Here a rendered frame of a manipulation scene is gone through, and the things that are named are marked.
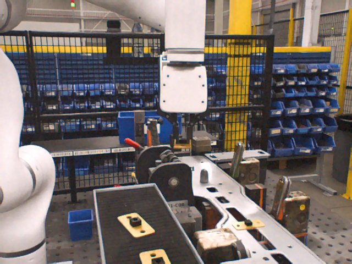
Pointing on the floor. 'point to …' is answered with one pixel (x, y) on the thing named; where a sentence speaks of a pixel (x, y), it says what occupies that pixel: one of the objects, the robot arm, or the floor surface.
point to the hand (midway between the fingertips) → (182, 133)
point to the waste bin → (342, 147)
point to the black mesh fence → (139, 91)
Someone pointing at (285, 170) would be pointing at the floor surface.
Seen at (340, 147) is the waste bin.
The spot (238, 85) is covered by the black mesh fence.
